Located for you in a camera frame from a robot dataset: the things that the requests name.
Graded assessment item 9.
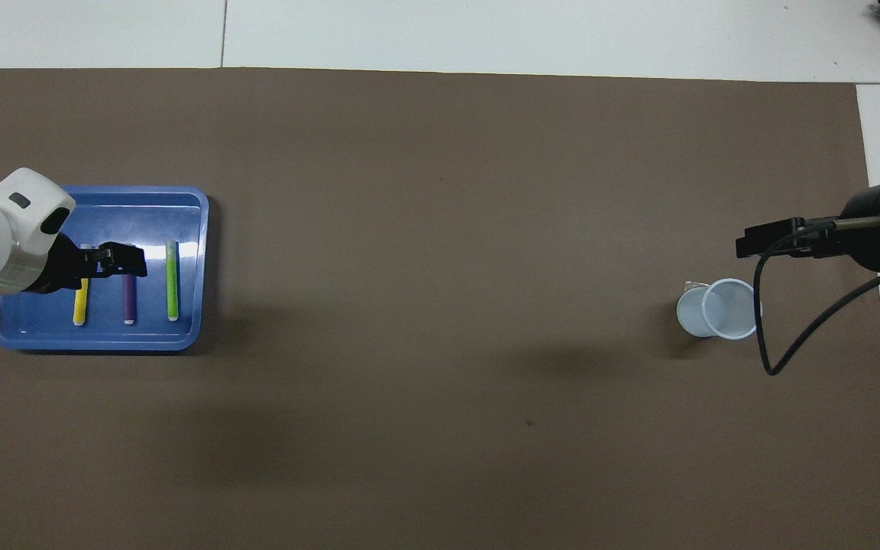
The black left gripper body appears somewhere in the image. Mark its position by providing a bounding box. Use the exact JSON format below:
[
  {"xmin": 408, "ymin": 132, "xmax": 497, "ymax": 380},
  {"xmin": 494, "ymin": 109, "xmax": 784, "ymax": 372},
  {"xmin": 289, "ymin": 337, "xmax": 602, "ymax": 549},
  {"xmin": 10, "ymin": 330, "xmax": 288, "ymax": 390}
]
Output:
[{"xmin": 24, "ymin": 233, "xmax": 91, "ymax": 296}]

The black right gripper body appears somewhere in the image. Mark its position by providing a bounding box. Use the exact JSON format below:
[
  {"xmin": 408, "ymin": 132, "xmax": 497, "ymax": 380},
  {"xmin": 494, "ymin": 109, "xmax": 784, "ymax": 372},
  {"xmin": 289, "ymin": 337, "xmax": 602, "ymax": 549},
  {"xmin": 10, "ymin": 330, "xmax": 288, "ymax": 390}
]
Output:
[{"xmin": 837, "ymin": 180, "xmax": 880, "ymax": 273}]

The yellow pen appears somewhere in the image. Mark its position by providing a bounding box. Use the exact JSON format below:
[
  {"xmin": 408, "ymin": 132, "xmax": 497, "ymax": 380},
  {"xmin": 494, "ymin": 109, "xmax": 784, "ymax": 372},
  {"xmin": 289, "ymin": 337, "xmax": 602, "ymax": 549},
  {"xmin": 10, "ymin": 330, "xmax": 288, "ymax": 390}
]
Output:
[{"xmin": 73, "ymin": 244, "xmax": 97, "ymax": 327}]

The green pen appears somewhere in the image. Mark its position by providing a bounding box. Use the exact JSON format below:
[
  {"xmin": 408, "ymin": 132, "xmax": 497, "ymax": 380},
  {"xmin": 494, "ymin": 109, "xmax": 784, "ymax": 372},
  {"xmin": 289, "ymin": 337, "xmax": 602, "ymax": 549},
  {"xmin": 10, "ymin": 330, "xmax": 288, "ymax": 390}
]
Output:
[{"xmin": 166, "ymin": 240, "xmax": 181, "ymax": 322}]

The blue plastic tray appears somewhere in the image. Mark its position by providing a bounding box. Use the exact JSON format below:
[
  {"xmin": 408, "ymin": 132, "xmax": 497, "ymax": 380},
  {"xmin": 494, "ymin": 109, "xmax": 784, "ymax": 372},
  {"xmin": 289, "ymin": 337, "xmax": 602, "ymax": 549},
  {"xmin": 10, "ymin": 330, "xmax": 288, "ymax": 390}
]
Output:
[{"xmin": 0, "ymin": 186, "xmax": 210, "ymax": 352}]

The translucent plastic cup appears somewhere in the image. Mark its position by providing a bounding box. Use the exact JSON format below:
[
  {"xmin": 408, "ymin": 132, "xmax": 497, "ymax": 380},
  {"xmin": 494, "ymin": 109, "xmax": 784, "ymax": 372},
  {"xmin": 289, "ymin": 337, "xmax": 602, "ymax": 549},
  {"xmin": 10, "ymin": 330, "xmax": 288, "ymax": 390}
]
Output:
[{"xmin": 676, "ymin": 278, "xmax": 764, "ymax": 341}]

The brown table mat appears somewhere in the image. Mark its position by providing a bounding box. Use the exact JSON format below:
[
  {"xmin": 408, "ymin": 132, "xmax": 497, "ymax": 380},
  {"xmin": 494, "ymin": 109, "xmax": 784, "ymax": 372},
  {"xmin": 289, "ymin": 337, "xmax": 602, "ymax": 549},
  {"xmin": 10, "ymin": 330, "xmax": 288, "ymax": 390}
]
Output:
[{"xmin": 0, "ymin": 67, "xmax": 880, "ymax": 550}]

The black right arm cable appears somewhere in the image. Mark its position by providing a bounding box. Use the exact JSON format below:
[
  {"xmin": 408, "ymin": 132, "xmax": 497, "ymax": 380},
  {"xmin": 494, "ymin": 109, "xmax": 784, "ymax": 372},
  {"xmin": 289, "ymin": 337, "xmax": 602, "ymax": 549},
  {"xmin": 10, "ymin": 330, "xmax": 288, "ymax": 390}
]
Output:
[{"xmin": 753, "ymin": 216, "xmax": 880, "ymax": 377}]

